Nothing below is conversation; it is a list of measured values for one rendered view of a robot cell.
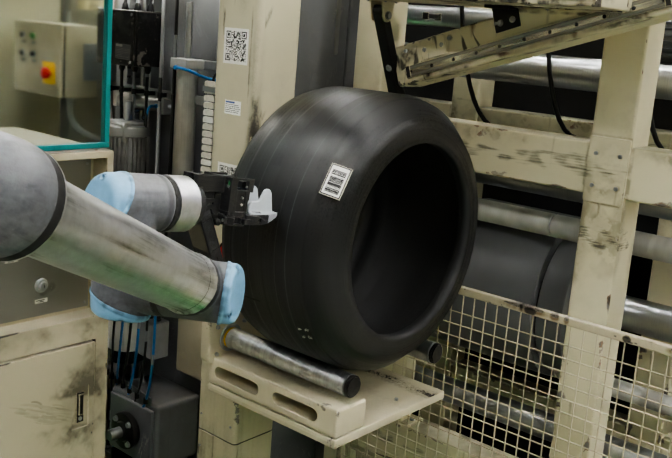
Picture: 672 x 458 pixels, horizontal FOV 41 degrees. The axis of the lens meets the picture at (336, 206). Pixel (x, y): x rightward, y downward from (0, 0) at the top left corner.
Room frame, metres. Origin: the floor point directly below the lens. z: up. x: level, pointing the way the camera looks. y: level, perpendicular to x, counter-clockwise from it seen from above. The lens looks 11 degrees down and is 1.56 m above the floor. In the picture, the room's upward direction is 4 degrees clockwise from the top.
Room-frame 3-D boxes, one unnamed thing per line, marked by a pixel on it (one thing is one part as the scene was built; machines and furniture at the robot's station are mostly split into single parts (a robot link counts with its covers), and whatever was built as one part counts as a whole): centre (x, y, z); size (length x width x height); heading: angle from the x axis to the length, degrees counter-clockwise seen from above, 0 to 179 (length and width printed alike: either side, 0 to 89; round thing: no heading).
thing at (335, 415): (1.71, 0.08, 0.84); 0.36 x 0.09 x 0.06; 50
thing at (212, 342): (1.93, 0.12, 0.90); 0.40 x 0.03 x 0.10; 140
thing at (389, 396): (1.82, -0.01, 0.80); 0.37 x 0.36 x 0.02; 140
